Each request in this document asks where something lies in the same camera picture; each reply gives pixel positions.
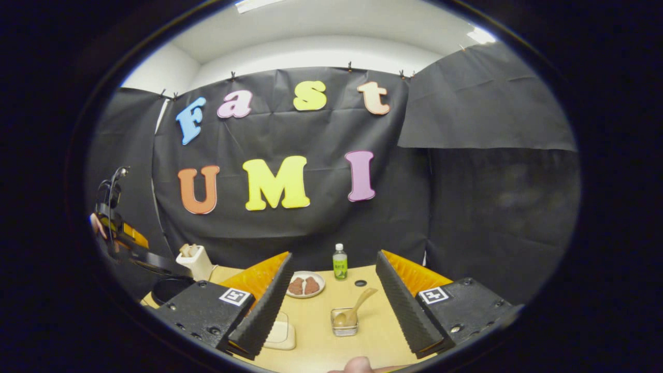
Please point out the black silver rice cooker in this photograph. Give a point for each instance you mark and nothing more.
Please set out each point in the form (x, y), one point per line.
(171, 290)

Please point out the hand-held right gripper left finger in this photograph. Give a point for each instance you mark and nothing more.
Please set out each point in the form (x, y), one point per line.
(264, 311)

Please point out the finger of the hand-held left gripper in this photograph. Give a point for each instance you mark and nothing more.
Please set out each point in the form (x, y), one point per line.
(160, 264)

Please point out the wooden spoon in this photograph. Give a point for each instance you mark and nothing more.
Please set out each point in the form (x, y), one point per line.
(340, 319)

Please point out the brown meat piece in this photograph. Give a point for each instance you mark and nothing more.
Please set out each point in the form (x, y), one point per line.
(296, 286)
(312, 285)

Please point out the green label drink bottle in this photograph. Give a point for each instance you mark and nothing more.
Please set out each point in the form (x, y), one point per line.
(340, 267)

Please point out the white toaster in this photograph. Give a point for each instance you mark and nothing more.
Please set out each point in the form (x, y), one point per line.
(199, 267)

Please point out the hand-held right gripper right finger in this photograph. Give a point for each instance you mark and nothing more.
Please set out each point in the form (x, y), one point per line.
(406, 311)

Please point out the ceiling light panel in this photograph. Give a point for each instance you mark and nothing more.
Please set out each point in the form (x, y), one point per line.
(480, 36)
(259, 5)

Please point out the white round plate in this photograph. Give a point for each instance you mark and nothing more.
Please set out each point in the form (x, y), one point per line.
(321, 284)

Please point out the clear tray of white rice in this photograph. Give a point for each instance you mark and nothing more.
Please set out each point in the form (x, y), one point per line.
(282, 334)

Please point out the toast slice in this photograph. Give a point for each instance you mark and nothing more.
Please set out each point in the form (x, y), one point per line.
(184, 251)
(193, 249)

